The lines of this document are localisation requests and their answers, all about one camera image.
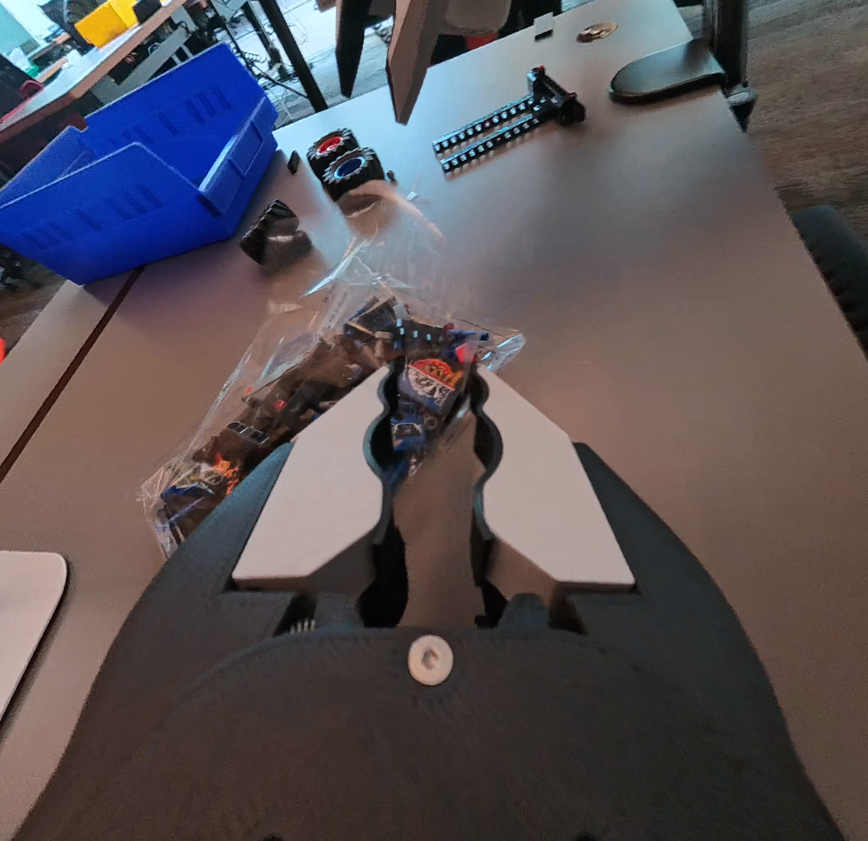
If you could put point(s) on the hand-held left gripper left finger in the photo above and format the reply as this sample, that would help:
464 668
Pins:
312 508

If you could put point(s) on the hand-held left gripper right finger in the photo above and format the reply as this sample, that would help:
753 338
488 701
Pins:
556 515

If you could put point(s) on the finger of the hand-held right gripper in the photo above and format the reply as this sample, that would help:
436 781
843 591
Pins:
356 27
420 41

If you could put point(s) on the clear bag of toy bricks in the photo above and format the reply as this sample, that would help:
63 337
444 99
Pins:
305 380

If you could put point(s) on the round desk grommet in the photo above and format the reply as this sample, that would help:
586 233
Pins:
597 32

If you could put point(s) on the grey desk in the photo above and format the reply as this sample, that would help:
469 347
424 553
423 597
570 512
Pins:
54 352
644 312

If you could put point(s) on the black pillar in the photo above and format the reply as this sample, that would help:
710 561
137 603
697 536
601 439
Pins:
285 41

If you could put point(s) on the black beam assembly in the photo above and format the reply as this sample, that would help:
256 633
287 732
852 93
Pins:
508 122

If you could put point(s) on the black tyre red hub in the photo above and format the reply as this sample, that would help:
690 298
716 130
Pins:
329 148

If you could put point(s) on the black tyre blue hub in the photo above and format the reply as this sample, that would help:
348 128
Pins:
275 234
352 173

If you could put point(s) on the black pin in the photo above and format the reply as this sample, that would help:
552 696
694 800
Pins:
293 163

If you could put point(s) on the black monitor stand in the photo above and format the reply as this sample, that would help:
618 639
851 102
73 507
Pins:
678 74

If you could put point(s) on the long background table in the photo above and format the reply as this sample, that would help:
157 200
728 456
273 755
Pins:
135 34

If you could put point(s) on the yellow bin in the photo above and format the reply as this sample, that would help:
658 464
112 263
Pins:
105 17

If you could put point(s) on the blue storage bin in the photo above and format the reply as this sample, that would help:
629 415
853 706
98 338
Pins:
135 176

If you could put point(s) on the black chair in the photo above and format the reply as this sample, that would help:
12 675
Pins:
841 258

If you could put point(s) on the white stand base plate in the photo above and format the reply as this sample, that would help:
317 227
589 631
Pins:
27 617

